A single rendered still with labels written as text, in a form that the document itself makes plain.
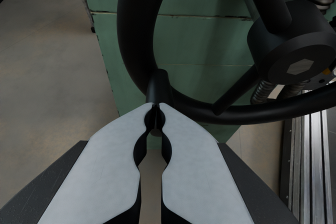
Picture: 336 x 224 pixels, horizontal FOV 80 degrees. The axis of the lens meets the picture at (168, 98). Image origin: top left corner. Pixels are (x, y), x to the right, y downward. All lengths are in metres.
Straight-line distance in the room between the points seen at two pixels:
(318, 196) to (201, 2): 0.73
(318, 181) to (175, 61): 0.67
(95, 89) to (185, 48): 0.81
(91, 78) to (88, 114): 0.23
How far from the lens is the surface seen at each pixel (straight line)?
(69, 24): 1.59
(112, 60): 0.45
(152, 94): 0.16
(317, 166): 0.93
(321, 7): 0.28
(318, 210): 0.88
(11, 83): 1.36
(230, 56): 0.46
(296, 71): 0.20
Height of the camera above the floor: 0.92
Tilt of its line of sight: 57 degrees down
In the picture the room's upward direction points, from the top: 8 degrees clockwise
